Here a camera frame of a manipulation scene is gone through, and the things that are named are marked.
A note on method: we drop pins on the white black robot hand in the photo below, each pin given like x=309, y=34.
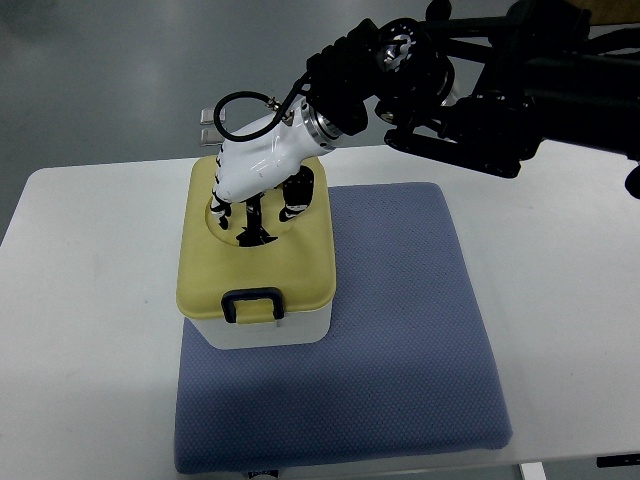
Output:
x=263, y=156

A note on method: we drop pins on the yellow box lid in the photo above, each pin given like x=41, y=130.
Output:
x=299, y=262

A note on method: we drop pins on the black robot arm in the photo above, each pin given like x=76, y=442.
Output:
x=479, y=93

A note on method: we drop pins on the white storage box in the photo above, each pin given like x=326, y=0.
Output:
x=257, y=327

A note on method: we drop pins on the blue padded mat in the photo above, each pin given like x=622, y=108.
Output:
x=406, y=367

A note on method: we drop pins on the black table control panel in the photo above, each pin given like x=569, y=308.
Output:
x=621, y=460

